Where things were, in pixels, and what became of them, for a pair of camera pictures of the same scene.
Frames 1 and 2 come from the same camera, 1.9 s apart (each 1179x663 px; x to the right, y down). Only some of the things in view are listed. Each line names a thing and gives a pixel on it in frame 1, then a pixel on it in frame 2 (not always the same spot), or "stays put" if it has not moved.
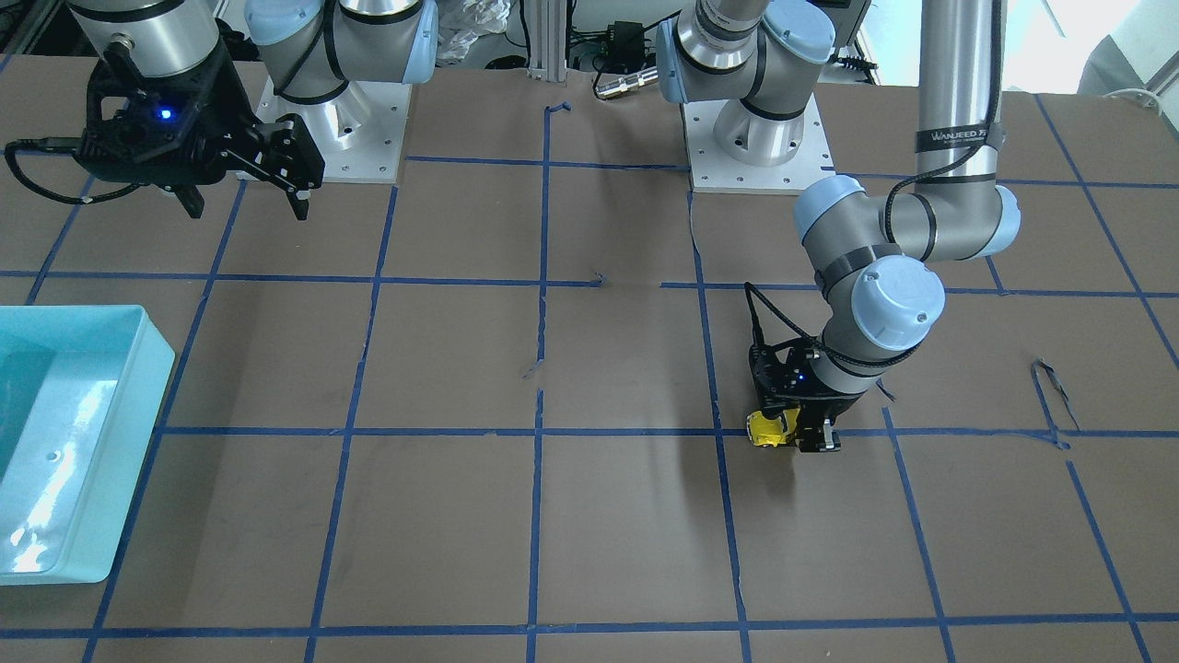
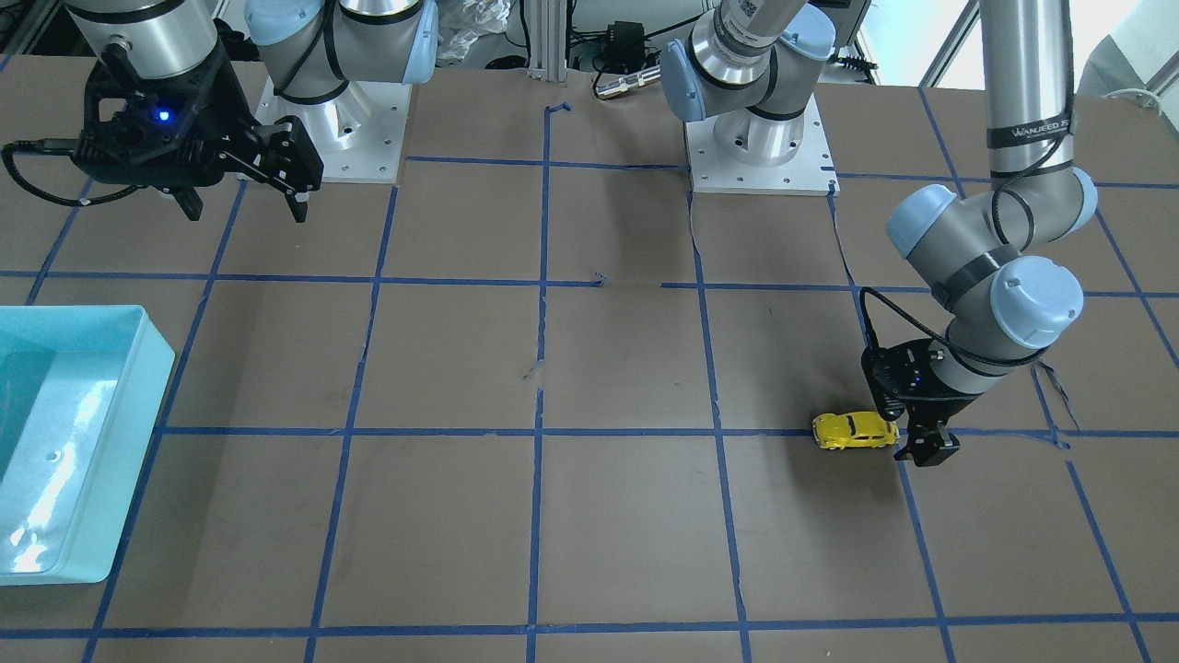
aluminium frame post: x=547 y=38 stays put
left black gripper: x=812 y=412 to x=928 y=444
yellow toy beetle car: x=766 y=432 to x=854 y=429
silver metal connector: x=626 y=83 stays put
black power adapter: x=626 y=49 stays put
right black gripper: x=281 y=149 stays put
